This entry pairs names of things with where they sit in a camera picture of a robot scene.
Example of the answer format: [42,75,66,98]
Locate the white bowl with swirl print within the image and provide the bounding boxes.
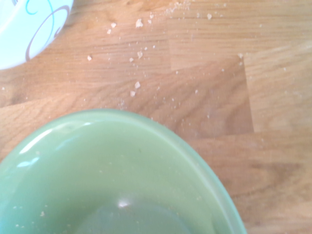
[0,0,75,71]

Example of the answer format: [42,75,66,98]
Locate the green ceramic bowl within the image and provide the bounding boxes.
[0,109,248,234]

